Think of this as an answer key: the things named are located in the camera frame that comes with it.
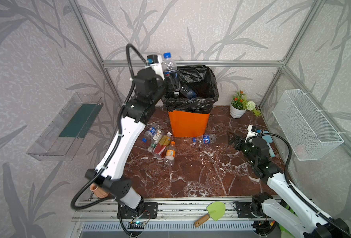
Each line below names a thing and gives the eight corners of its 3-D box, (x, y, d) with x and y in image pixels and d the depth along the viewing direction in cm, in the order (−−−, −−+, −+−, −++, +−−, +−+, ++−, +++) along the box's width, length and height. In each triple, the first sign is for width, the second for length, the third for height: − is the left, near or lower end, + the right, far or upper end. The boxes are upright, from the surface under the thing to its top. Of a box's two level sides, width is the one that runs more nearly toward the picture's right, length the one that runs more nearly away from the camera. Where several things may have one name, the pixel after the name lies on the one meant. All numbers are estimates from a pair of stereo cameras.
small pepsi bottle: (192, 144, 100) (192, 141, 97) (192, 136, 104) (192, 134, 101) (216, 144, 100) (217, 141, 97) (215, 136, 104) (216, 134, 101)
